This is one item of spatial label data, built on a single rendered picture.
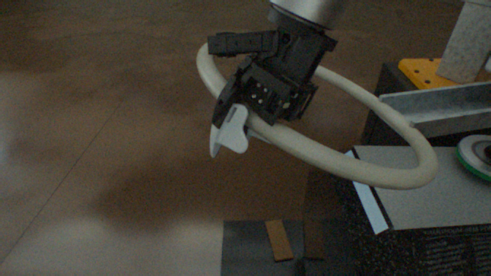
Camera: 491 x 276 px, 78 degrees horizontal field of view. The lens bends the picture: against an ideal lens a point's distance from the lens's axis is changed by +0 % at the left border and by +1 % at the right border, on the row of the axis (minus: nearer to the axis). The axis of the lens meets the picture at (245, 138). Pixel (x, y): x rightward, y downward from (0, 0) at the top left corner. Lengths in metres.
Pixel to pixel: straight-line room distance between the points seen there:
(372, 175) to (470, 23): 1.47
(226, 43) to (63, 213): 1.92
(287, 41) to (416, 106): 0.56
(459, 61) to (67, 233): 2.30
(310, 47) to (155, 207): 1.78
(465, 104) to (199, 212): 1.49
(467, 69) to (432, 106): 0.98
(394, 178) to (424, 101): 0.46
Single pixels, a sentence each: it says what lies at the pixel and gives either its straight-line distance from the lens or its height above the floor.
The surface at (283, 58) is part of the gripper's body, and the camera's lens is 0.37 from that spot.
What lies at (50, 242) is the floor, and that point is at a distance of 2.10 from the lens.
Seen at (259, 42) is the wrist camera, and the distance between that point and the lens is 0.38.
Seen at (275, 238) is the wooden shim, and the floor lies 0.03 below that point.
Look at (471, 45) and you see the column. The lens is 1.85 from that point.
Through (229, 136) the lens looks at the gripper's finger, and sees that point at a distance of 0.40.
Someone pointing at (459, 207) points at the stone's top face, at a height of 0.84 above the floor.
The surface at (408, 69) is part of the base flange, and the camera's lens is 1.95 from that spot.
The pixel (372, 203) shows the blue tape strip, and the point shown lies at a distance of 0.96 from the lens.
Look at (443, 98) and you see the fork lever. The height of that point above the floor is 1.11.
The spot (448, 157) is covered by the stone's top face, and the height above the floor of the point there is 0.84.
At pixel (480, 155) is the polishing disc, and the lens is 1.17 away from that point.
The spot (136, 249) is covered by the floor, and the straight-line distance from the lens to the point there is 1.87.
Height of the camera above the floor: 1.50
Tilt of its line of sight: 38 degrees down
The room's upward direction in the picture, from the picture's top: straight up
